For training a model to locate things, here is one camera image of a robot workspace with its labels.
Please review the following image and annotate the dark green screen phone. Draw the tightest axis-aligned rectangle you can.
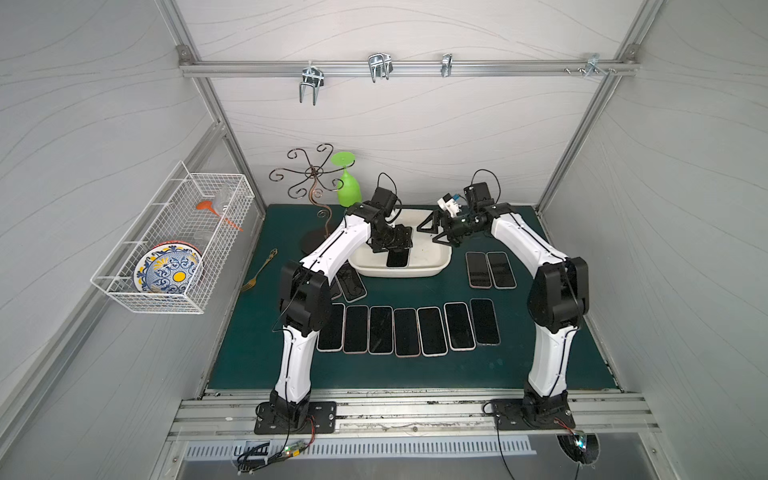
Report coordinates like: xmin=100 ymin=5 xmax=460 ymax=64
xmin=386 ymin=249 xmax=410 ymax=268

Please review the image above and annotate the white plastic storage box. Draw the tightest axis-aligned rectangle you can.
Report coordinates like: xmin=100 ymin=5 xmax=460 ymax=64
xmin=349 ymin=208 xmax=452 ymax=278

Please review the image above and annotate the pale green case phone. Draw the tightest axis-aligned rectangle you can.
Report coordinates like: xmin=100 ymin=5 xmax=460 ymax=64
xmin=336 ymin=262 xmax=367 ymax=303

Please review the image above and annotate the grey case phone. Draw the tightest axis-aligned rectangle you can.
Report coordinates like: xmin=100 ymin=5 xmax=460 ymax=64
xmin=486 ymin=251 xmax=517 ymax=290

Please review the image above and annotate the mint green case phone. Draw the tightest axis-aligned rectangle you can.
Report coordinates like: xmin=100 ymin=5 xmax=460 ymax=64
xmin=368 ymin=306 xmax=394 ymax=355

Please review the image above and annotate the rose case phone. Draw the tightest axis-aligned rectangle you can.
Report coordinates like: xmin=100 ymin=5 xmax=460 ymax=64
xmin=342 ymin=305 xmax=369 ymax=354

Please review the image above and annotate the clear case phone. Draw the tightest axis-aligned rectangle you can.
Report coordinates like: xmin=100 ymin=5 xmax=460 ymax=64
xmin=470 ymin=298 xmax=501 ymax=346

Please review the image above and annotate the cream case phone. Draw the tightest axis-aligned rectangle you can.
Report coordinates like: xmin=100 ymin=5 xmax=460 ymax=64
xmin=417 ymin=307 xmax=448 ymax=357

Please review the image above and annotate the light pink case phone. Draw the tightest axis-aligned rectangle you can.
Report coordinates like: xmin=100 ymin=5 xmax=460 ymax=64
xmin=316 ymin=303 xmax=346 ymax=352

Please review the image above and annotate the dark pink case phone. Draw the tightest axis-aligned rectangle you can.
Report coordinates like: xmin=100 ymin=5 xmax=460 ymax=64
xmin=443 ymin=302 xmax=476 ymax=351

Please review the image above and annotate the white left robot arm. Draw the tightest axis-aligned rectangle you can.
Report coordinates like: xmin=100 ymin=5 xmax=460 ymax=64
xmin=269 ymin=200 xmax=405 ymax=426

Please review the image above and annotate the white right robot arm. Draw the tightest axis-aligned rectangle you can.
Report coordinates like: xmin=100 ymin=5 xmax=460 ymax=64
xmin=417 ymin=203 xmax=589 ymax=411

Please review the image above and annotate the green plastic wine glass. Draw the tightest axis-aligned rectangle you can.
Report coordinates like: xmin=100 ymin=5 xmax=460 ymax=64
xmin=331 ymin=152 xmax=362 ymax=208

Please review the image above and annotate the black metal cup stand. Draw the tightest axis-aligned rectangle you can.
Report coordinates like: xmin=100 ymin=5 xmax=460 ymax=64
xmin=268 ymin=143 xmax=356 ymax=254

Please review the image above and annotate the brass spoon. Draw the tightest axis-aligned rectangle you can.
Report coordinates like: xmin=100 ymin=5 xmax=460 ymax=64
xmin=240 ymin=248 xmax=279 ymax=293

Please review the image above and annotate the middle metal hook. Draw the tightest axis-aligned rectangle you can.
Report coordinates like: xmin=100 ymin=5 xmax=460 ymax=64
xmin=367 ymin=53 xmax=393 ymax=83

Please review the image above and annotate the metal hook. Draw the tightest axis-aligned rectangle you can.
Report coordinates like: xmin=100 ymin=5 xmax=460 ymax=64
xmin=367 ymin=53 xmax=393 ymax=83
xmin=299 ymin=65 xmax=325 ymax=106

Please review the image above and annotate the left metal hook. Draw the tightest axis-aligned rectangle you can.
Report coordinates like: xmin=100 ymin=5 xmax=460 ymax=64
xmin=299 ymin=65 xmax=325 ymax=106

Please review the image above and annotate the orange plastic funnel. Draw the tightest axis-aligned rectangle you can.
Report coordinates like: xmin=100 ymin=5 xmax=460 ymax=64
xmin=196 ymin=200 xmax=242 ymax=231

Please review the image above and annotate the blue yellow patterned plate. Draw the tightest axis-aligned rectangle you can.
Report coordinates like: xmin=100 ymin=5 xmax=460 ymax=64
xmin=133 ymin=242 xmax=202 ymax=294

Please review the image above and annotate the white vent strip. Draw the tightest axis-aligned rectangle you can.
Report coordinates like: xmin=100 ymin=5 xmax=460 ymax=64
xmin=184 ymin=435 xmax=536 ymax=463

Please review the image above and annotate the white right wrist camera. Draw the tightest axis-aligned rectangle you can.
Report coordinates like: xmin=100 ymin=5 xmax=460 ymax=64
xmin=437 ymin=193 xmax=462 ymax=219

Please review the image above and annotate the small metal bracket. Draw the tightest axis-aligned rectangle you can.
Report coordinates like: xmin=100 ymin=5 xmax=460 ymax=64
xmin=440 ymin=53 xmax=453 ymax=78

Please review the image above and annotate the aluminium top rail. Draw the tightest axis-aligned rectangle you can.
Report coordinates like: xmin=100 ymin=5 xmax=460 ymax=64
xmin=179 ymin=58 xmax=641 ymax=80

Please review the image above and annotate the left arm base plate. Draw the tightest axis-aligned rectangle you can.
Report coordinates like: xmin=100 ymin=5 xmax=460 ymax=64
xmin=253 ymin=401 xmax=338 ymax=436

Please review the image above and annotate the right metal bracket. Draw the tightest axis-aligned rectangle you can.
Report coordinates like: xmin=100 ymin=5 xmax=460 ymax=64
xmin=564 ymin=53 xmax=617 ymax=78

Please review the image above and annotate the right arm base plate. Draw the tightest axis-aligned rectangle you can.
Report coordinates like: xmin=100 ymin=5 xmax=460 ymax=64
xmin=490 ymin=397 xmax=576 ymax=431

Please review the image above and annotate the white wire wall basket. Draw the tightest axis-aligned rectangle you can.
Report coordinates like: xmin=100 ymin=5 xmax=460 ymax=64
xmin=91 ymin=163 xmax=254 ymax=315

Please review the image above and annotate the red black wire bundle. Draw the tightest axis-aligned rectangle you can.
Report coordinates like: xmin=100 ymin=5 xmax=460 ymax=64
xmin=233 ymin=413 xmax=317 ymax=475

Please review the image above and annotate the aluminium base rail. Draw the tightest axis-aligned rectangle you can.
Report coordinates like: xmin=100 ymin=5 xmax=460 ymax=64
xmin=168 ymin=388 xmax=661 ymax=440

